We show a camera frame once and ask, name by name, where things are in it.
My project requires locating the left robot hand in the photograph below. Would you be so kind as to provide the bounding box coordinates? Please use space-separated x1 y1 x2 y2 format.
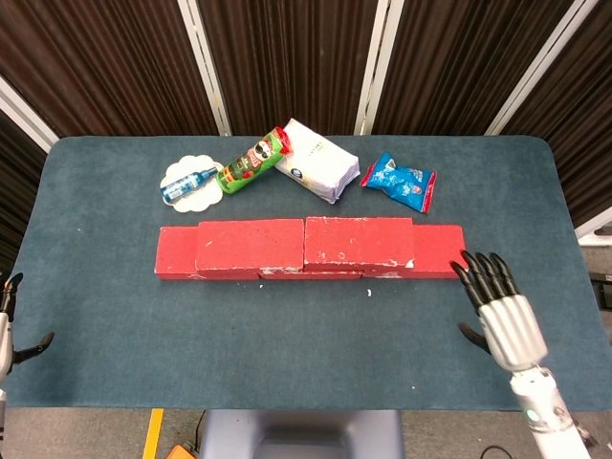
0 272 55 379

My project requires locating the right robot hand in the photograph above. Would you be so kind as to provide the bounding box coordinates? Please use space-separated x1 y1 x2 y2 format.
448 250 549 374

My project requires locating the red brick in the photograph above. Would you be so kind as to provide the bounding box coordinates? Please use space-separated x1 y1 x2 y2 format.
153 226 202 281
409 224 468 280
257 269 365 281
302 215 416 278
194 218 307 281

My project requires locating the brown pleated screen panel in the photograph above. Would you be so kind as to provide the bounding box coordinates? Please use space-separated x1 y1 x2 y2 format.
487 0 612 240
179 0 403 138
0 78 59 273
356 0 594 138
0 0 233 140

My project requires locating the yellow floor tape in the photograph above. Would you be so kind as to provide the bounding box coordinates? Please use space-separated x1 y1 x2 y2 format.
142 408 165 459

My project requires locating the blue snack bag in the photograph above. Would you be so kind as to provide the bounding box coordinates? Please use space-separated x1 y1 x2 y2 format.
359 151 438 214

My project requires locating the teal felt table cloth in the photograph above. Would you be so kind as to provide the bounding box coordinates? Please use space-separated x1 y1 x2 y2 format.
4 135 587 412

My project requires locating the blue spray bottle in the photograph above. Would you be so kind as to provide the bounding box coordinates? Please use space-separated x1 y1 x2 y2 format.
161 166 219 202

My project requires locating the grey robot torso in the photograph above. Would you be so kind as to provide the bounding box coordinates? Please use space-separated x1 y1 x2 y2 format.
200 409 405 459

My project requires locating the white flour bag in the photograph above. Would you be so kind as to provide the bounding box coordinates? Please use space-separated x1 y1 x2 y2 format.
274 118 361 205

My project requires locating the green snack bag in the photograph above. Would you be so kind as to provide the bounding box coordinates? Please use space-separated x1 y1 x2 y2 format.
216 125 294 196

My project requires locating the black floor cable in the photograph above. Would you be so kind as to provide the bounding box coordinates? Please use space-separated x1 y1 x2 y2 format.
190 410 208 453

